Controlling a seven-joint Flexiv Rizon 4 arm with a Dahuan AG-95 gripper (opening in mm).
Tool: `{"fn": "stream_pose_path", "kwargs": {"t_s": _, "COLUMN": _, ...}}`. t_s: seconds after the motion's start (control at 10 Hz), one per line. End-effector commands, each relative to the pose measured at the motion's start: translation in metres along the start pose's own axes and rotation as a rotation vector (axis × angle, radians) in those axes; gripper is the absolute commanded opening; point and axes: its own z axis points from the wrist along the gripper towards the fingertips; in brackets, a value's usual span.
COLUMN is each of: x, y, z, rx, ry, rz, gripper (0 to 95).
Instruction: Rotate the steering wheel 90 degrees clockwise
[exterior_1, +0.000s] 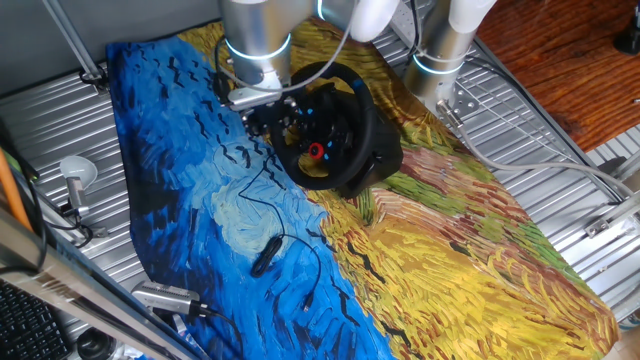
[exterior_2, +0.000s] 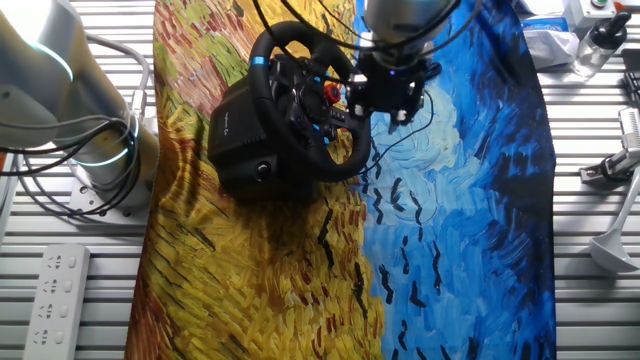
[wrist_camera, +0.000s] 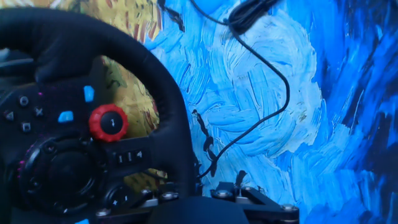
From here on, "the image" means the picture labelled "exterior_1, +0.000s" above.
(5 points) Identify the black keyboard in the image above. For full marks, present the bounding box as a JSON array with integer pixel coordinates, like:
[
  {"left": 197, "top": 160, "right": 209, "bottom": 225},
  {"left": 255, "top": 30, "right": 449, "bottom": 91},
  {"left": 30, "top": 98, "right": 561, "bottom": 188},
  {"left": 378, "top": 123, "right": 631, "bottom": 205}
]
[{"left": 0, "top": 279, "right": 74, "bottom": 360}]

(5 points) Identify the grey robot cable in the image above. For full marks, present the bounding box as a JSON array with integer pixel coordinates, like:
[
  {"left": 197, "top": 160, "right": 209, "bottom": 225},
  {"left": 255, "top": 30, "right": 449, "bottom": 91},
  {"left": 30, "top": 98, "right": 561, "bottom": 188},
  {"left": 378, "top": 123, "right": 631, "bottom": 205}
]
[{"left": 435, "top": 99, "right": 640, "bottom": 199}]

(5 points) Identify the aluminium frame pole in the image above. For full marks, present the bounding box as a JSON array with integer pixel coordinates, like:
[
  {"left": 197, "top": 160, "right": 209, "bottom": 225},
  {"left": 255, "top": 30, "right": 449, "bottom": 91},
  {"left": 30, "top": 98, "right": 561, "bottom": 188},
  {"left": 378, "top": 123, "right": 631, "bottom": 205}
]
[{"left": 42, "top": 0, "right": 109, "bottom": 95}]

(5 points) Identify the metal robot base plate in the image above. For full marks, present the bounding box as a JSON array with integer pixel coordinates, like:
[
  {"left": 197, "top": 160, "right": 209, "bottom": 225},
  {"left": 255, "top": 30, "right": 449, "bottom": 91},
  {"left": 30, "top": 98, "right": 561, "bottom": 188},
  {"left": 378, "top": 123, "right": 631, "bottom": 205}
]
[{"left": 434, "top": 79, "right": 481, "bottom": 121}]

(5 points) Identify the black steering wheel usb cable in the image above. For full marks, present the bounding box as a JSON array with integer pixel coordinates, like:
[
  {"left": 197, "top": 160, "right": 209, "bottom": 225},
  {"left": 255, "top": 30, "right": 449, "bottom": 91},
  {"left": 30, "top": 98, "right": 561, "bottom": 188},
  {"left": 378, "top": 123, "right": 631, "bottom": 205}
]
[{"left": 235, "top": 152, "right": 324, "bottom": 314}]

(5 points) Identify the black racing steering wheel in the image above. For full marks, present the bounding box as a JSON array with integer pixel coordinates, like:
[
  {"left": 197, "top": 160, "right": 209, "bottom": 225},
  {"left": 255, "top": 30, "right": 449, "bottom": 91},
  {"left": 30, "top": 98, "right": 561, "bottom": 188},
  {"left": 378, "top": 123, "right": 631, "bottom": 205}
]
[{"left": 269, "top": 62, "right": 379, "bottom": 192}]

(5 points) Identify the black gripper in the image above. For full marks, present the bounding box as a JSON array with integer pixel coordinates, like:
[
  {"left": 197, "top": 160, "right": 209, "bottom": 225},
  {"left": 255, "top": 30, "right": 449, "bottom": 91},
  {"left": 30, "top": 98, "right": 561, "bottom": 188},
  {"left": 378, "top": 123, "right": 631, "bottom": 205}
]
[{"left": 241, "top": 97, "right": 304, "bottom": 144}]

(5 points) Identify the silver depth camera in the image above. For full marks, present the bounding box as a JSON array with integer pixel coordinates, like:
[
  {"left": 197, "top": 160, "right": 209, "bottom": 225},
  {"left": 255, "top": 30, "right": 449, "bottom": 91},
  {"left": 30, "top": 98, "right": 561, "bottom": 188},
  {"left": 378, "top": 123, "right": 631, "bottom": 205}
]
[{"left": 130, "top": 279, "right": 211, "bottom": 319}]

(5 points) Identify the black camera cable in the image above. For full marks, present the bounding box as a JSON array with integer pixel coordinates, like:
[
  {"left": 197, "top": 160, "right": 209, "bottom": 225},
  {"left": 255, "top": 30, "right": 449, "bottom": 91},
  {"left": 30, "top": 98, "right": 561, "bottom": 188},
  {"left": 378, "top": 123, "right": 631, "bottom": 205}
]
[{"left": 197, "top": 304, "right": 246, "bottom": 360}]

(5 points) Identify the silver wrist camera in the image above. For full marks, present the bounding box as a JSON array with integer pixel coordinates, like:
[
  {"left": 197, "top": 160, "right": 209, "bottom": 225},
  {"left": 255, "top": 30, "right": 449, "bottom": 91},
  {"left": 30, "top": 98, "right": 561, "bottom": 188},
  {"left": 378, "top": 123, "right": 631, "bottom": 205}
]
[{"left": 227, "top": 84, "right": 284, "bottom": 112}]

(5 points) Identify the white power strip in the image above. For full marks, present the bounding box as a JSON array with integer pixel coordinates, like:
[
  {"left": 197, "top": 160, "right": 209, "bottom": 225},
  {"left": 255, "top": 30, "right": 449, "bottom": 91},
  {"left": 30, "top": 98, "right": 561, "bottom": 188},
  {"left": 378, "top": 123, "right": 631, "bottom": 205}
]
[{"left": 389, "top": 0, "right": 422, "bottom": 49}]

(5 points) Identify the aluminium frame beam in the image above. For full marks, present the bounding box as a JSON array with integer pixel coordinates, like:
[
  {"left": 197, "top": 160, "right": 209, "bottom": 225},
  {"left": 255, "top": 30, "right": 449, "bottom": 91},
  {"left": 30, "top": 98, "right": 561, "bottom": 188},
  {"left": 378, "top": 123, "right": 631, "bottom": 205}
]
[{"left": 0, "top": 207, "right": 201, "bottom": 360}]

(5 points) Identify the aluminium profile bracket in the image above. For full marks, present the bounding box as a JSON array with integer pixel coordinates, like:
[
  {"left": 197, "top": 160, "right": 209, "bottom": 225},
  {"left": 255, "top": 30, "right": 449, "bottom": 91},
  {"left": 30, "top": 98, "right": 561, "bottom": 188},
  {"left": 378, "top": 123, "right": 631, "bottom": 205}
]
[{"left": 583, "top": 192, "right": 640, "bottom": 239}]

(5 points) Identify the black round foot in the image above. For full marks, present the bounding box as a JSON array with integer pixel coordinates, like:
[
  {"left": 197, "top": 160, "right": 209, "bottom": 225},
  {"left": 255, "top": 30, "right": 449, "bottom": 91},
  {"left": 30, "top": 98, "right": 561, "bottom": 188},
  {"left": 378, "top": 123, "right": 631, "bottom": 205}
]
[{"left": 613, "top": 9, "right": 640, "bottom": 56}]

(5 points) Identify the painted wheat field mat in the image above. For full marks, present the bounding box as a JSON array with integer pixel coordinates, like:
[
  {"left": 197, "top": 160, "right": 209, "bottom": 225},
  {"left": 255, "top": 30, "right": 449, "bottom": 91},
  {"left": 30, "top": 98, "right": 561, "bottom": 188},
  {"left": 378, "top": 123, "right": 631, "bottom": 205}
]
[{"left": 105, "top": 17, "right": 621, "bottom": 360}]

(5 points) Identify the orange pole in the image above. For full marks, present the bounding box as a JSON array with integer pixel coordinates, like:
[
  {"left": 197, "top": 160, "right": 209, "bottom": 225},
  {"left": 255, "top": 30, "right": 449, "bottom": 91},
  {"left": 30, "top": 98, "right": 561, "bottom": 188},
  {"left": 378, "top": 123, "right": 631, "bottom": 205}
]
[{"left": 0, "top": 147, "right": 34, "bottom": 231}]

